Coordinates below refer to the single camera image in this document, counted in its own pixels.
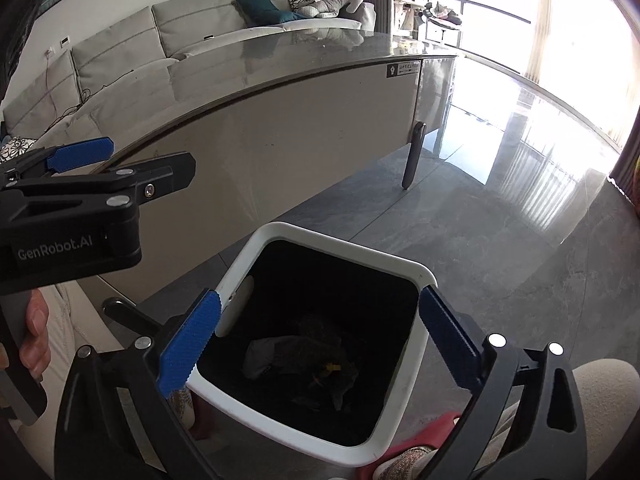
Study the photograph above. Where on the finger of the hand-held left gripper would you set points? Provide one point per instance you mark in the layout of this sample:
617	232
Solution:
165	172
82	154

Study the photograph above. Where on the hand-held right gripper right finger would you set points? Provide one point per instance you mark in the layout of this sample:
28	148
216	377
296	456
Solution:
447	337

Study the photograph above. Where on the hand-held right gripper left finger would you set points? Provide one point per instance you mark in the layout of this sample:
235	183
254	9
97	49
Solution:
192	342

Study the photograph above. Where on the yellow blue packaging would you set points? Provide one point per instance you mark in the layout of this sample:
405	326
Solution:
330	367

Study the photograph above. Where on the grey terry cloth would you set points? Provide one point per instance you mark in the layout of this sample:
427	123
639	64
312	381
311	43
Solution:
322	337

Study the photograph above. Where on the white trash bin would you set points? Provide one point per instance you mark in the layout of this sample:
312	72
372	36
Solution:
350	255

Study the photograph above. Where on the person's left hand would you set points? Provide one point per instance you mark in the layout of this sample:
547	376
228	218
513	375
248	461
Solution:
37	330

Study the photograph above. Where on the black white patterned cushion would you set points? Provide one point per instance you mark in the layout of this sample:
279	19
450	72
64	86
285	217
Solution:
17	149
302	1

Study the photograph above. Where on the person's left foot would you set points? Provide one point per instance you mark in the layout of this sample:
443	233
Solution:
181	407

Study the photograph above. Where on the person's foot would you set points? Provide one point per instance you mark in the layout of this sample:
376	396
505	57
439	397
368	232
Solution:
181	407
405	462

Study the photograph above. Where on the red slipper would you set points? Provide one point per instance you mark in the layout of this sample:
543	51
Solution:
205	420
440	422

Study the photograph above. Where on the light grey sofa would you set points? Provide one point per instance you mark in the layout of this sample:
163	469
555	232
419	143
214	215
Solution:
120	50

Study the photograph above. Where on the person's right foot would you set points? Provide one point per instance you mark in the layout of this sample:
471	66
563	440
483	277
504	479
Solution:
405	462

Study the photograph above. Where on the grey stone-top table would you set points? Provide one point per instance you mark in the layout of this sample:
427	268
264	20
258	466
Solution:
300	110

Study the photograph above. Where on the person's right leg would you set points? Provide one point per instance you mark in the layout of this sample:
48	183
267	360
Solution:
605	400

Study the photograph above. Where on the teal cushion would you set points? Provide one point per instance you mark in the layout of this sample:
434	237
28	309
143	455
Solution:
260	7

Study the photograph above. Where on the grey plush toy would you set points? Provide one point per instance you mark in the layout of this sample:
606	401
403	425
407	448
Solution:
332	4

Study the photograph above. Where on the black white table sticker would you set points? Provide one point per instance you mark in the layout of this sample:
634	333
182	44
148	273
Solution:
402	68

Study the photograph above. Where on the baby bouncer chair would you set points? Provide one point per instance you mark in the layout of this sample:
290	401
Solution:
440	17

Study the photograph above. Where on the sheer white curtain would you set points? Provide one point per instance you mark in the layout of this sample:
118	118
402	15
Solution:
575	35

